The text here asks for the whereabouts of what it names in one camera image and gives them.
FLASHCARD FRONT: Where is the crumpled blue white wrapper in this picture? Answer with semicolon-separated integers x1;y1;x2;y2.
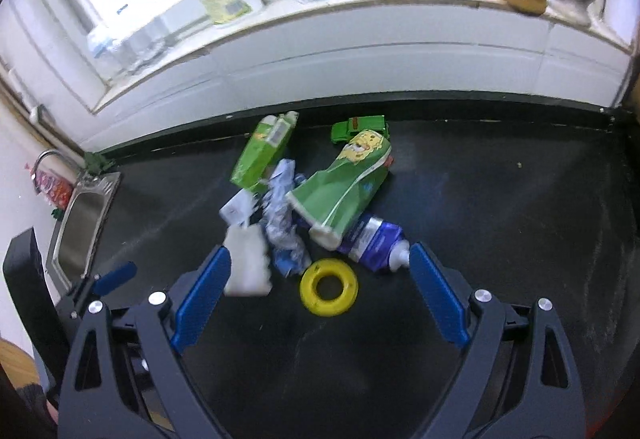
262;159;313;279

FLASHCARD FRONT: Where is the small white packet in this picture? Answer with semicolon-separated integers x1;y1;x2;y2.
220;189;261;227

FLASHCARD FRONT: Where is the dark green clump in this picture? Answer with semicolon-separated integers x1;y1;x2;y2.
82;152;118;176

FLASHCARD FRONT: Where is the purple toothpaste tube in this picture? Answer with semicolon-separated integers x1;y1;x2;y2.
337;214;412;275

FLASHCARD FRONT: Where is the yellow plastic ring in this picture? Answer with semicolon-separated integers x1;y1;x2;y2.
300;259;359;317

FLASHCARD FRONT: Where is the green cartoon print tube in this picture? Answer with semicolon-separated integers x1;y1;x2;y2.
286;129;393;250

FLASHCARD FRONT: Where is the stainless steel sink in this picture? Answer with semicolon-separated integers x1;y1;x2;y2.
46;172;122;282

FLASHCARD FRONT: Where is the red white detergent bottle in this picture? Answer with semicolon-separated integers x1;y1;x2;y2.
32;169;76;210

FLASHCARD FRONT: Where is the green toy car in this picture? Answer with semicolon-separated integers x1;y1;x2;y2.
330;115;390;145

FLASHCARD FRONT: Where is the clear plastic bottle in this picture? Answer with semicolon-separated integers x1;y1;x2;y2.
87;14;171;75

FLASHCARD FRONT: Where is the person's left forearm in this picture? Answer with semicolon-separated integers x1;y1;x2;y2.
0;369;61;439

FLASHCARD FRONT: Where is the white foam piece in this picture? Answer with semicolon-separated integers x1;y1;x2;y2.
223;223;273;296

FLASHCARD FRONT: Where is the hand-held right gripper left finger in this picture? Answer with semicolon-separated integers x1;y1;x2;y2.
57;244;233;439

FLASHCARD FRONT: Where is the chrome faucet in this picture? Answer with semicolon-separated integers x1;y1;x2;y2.
32;149;66;192

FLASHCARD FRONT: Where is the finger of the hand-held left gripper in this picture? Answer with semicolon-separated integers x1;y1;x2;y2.
70;261;138;317

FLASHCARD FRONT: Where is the green drink carton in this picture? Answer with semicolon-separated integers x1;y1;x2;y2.
230;112;300;192

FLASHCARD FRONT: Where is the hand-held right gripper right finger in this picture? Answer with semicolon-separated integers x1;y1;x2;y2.
409;241;586;439

